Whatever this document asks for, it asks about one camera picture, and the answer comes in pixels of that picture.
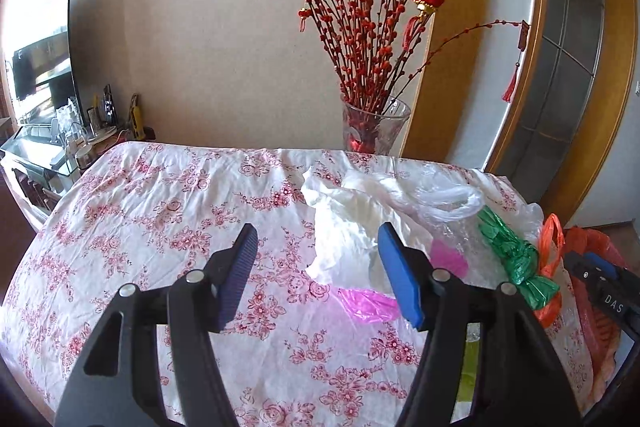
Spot glass tv stand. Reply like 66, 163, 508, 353
1, 124, 84, 232

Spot small orange knotted bag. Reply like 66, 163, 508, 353
535, 213, 565, 329

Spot yellow-green plastic bag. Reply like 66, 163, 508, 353
457, 341, 480, 402

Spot pink plastic bag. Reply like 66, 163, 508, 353
331, 239, 469, 324

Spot yellow handled tool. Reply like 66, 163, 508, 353
129, 93, 145, 141

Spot red lined trash basket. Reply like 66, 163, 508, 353
562, 225, 633, 408

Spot clear bubble wrap sheet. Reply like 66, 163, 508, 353
394, 158, 544, 288

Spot clear glass vase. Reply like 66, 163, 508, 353
343, 98, 411, 155

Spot wooden framed glass door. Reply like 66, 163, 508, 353
488, 0, 639, 227

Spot white plastic bag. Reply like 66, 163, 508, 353
302, 169, 484, 296

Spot green knotted plastic bag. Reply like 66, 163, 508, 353
477, 206, 559, 311

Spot floral pink white tablecloth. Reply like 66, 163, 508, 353
0, 140, 597, 427

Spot flat screen television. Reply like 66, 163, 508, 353
1, 0, 81, 126

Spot red tassel hanging charm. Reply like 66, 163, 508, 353
502, 20, 530, 103

